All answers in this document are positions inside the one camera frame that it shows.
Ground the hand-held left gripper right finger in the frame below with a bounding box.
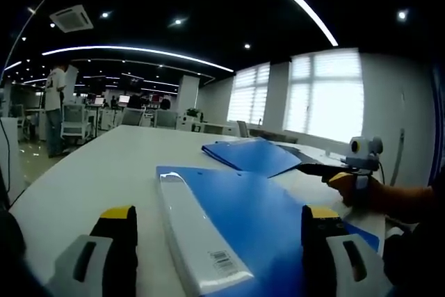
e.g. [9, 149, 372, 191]
[300, 204, 396, 297]

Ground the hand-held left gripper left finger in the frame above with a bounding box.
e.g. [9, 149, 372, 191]
[44, 205, 139, 297]

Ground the blue folder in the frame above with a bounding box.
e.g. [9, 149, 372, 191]
[201, 136, 302, 179]
[155, 166, 380, 297]

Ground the person's right hand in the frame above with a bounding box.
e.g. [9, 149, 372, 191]
[339, 177, 383, 214]

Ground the brown low cabinet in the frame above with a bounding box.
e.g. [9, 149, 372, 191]
[248, 128, 298, 145]

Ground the white table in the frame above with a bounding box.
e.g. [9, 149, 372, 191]
[8, 125, 387, 297]

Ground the large window with blinds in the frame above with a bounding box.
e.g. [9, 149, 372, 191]
[283, 48, 365, 143]

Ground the white rounded object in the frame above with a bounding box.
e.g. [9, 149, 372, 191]
[385, 225, 406, 242]

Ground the person's dark clothing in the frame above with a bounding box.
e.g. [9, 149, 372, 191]
[384, 213, 445, 287]

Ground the narrow window with blinds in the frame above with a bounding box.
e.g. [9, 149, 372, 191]
[227, 62, 271, 126]

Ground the long curved ceiling light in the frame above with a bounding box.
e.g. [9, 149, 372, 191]
[41, 45, 234, 73]
[239, 0, 340, 47]

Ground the ceiling air conditioner unit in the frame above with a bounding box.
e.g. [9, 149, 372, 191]
[49, 4, 95, 33]

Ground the blue framed wall poster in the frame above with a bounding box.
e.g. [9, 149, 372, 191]
[429, 60, 445, 186]

